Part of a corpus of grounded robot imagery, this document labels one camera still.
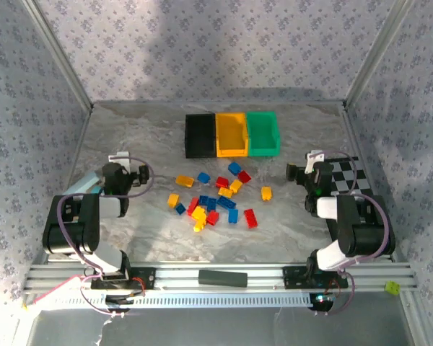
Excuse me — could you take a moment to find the dark grey rectangular block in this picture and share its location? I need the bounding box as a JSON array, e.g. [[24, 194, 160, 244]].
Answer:
[[198, 269, 248, 288]]

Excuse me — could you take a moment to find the aluminium corner post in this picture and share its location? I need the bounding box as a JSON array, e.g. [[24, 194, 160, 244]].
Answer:
[[342, 0, 416, 109], [21, 0, 95, 111]]

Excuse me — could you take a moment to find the white slotted cable duct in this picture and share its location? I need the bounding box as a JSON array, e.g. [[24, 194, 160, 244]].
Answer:
[[50, 290, 313, 311]]

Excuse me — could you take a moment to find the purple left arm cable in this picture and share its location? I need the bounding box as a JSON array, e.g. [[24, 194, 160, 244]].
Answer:
[[56, 157, 157, 318]]

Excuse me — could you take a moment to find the light blue stapler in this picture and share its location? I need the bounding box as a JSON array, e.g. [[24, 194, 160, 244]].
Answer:
[[63, 171, 106, 198]]

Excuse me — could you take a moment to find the yellow plastic bin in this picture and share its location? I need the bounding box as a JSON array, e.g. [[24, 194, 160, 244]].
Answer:
[[214, 112, 249, 159]]

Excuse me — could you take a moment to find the aluminium front rail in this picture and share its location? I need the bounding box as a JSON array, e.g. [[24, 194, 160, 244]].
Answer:
[[24, 262, 419, 293]]

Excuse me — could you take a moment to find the black white checkerboard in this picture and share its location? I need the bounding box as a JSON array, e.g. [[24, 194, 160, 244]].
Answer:
[[324, 156, 396, 253]]

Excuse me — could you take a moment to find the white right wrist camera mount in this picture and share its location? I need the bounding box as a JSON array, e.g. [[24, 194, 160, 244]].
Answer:
[[305, 149, 326, 164]]

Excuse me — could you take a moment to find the long red lego brick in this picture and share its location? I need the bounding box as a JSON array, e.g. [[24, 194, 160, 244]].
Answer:
[[243, 208, 259, 229]]

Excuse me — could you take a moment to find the black plastic bin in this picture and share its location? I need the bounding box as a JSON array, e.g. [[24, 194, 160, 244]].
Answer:
[[185, 113, 217, 159]]

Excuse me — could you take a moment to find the green plastic bin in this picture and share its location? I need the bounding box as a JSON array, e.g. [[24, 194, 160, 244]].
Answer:
[[245, 111, 281, 158]]

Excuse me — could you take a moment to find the black circuit board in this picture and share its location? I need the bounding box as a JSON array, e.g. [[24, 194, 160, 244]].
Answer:
[[106, 294, 135, 313], [309, 293, 337, 313]]

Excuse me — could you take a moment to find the pink cable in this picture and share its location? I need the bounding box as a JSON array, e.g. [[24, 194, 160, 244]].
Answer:
[[24, 275, 84, 311]]

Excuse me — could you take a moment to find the aluminium side rail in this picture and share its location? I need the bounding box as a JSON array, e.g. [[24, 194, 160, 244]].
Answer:
[[32, 110, 94, 267], [341, 107, 398, 261]]

